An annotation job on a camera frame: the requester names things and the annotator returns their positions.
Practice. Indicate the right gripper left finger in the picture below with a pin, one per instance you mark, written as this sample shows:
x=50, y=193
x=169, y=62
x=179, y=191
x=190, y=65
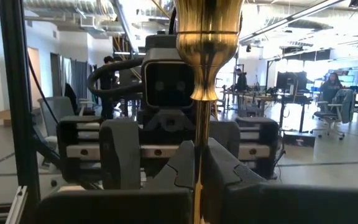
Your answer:
x=120, y=207

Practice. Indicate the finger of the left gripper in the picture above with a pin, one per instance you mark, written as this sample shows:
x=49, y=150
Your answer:
x=227, y=133
x=120, y=155

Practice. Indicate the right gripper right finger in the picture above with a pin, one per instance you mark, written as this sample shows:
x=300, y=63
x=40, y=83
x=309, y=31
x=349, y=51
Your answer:
x=275, y=205

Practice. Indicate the gold candlestick holder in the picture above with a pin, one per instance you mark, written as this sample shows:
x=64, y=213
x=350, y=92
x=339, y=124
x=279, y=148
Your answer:
x=208, y=46

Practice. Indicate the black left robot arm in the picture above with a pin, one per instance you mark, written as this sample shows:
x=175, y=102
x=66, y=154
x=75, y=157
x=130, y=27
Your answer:
x=110, y=67

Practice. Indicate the person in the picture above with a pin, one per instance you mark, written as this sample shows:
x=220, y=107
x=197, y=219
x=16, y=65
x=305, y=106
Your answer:
x=107, y=81
x=331, y=87
x=241, y=82

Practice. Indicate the black office desk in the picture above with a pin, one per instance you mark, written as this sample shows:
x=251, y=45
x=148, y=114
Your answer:
x=269, y=98

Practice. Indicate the black box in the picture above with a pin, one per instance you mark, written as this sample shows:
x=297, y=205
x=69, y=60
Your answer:
x=298, y=139

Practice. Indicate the silver aluminium bar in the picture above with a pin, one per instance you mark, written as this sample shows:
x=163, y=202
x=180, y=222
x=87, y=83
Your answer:
x=16, y=205

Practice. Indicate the grey curtain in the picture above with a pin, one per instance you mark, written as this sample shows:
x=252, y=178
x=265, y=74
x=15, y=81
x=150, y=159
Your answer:
x=79, y=77

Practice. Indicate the black computer monitor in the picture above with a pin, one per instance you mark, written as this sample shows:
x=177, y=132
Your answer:
x=287, y=81

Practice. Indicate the grey office chair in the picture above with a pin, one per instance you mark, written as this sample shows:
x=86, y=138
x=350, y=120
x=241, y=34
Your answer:
x=342, y=102

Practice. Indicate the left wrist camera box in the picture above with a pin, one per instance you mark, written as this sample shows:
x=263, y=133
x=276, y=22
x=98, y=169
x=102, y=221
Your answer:
x=166, y=84

